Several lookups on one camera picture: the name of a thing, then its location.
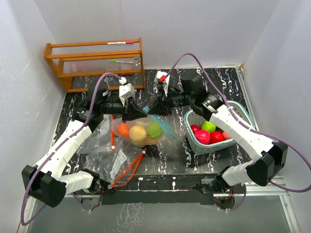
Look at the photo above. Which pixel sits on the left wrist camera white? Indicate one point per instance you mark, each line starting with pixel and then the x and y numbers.
pixel 126 89

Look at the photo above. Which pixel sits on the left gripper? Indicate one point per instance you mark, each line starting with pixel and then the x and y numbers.
pixel 133 112

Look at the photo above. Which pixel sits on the red apple toy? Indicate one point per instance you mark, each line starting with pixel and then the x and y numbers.
pixel 216 137
pixel 195 128

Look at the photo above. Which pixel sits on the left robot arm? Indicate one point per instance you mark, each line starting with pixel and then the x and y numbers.
pixel 45 180

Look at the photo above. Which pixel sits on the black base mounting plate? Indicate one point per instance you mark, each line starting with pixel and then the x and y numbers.
pixel 149 189

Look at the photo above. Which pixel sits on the pink white marker pen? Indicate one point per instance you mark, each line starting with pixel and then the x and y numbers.
pixel 120 43

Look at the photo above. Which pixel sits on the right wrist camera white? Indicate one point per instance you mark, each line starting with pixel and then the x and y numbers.
pixel 164 79

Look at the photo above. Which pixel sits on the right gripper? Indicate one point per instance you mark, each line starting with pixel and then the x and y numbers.
pixel 158 107

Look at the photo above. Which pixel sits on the yellow pear toy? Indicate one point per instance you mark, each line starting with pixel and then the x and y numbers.
pixel 137 133

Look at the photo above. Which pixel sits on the pink red dragonfruit toy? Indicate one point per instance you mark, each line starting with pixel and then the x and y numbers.
pixel 202 136

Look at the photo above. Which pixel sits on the pink peach toy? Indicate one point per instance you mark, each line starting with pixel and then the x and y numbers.
pixel 151 141

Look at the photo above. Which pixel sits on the orange zipper bag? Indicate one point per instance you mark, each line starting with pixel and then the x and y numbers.
pixel 117 167
pixel 100 140

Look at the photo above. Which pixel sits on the aluminium rail frame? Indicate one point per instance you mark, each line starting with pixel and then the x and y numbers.
pixel 260 210

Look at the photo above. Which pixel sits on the light blue plastic basket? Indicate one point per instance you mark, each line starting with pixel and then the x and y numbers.
pixel 191 118

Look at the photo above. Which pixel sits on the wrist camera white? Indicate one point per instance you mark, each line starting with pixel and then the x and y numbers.
pixel 164 79
pixel 126 89

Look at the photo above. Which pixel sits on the blue zipper plastic bag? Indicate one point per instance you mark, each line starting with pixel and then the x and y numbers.
pixel 146 131

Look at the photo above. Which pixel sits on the green marker pen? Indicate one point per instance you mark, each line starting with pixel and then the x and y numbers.
pixel 119 61

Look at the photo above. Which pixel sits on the green custard apple toy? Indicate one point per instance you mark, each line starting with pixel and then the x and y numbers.
pixel 154 130

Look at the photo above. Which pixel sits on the wooden shelf rack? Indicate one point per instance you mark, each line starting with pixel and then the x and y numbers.
pixel 70 60

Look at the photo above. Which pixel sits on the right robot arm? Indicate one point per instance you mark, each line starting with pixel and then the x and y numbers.
pixel 267 157

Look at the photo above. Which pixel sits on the pink fruit in basket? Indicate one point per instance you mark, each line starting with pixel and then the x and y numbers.
pixel 226 136

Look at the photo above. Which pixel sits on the orange pumpkin toy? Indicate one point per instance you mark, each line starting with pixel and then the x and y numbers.
pixel 123 130

